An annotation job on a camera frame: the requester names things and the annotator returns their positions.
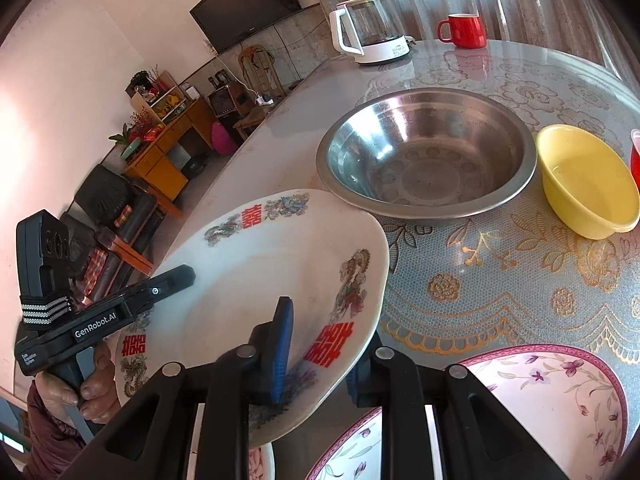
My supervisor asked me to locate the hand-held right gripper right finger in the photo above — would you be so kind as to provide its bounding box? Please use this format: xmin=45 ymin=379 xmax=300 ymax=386
xmin=345 ymin=345 xmax=568 ymax=480

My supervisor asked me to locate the pink bag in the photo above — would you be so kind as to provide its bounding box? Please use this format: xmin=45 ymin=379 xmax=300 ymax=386
xmin=212 ymin=121 xmax=238 ymax=156

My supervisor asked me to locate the black leather wooden armchair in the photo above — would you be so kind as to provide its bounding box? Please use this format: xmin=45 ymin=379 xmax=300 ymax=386
xmin=60 ymin=212 xmax=156 ymax=306
xmin=75 ymin=164 xmax=173 ymax=261

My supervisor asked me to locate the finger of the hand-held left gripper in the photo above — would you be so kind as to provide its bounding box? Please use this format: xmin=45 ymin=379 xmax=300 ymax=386
xmin=120 ymin=264 xmax=197 ymax=317

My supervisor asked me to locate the yellow bowl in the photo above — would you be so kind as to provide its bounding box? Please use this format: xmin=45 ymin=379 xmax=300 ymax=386
xmin=536 ymin=124 xmax=640 ymax=240

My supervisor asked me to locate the person's left hand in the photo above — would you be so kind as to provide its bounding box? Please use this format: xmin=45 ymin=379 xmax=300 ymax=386
xmin=31 ymin=342 xmax=120 ymax=426

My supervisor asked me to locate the pink-rimmed plate with purple flowers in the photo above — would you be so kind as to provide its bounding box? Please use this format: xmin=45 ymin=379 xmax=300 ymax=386
xmin=305 ymin=344 xmax=630 ymax=480

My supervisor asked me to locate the dark boxy speaker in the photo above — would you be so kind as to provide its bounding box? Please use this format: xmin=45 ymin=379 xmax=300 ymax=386
xmin=207 ymin=85 xmax=241 ymax=133

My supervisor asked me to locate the wooden chair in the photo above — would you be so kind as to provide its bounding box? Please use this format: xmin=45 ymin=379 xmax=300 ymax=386
xmin=235 ymin=45 xmax=288 ymax=141

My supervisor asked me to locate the red mug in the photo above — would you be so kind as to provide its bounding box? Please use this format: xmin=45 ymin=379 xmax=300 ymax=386
xmin=437 ymin=12 xmax=488 ymax=49

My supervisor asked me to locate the orange wooden desk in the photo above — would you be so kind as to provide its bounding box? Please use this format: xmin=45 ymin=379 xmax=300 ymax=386
xmin=122 ymin=97 xmax=218 ymax=218

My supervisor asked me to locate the person's left forearm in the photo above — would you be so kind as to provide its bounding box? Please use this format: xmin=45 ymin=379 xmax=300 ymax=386
xmin=21 ymin=385 xmax=98 ymax=480

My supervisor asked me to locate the white plate with pink roses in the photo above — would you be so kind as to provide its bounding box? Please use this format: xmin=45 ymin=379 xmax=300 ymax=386
xmin=248 ymin=441 xmax=276 ymax=480

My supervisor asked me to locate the red plastic cup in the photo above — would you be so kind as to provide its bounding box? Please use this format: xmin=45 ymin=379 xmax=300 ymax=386
xmin=629 ymin=129 xmax=640 ymax=188

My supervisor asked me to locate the potted plant in green pot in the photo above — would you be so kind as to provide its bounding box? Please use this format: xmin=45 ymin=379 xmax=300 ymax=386
xmin=109 ymin=122 xmax=146 ymax=161

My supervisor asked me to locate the white glass electric kettle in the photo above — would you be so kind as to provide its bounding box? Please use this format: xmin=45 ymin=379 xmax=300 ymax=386
xmin=328 ymin=0 xmax=417 ymax=65

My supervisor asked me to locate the white plate with dragon print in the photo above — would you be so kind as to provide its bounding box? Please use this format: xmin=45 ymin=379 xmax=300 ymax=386
xmin=114 ymin=188 xmax=391 ymax=448

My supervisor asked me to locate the wooden display shelf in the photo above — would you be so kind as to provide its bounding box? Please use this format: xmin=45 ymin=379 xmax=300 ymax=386
xmin=125 ymin=71 xmax=188 ymax=123

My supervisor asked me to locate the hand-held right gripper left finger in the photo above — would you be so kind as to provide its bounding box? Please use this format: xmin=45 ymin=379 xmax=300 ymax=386
xmin=65 ymin=296 xmax=296 ymax=480

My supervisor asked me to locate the black flat television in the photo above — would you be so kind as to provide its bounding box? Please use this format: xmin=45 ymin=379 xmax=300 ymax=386
xmin=190 ymin=0 xmax=303 ymax=55

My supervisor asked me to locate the stainless steel basin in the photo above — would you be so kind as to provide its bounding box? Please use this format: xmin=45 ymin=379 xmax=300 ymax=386
xmin=316 ymin=87 xmax=538 ymax=220

